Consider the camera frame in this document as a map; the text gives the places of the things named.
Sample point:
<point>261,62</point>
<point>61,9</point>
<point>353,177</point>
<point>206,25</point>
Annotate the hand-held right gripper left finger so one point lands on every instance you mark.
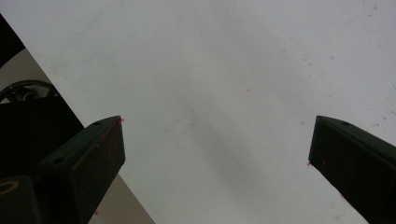
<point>87,168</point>

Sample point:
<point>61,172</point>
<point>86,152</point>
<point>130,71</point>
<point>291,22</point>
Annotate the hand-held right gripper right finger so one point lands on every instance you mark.
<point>358,168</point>

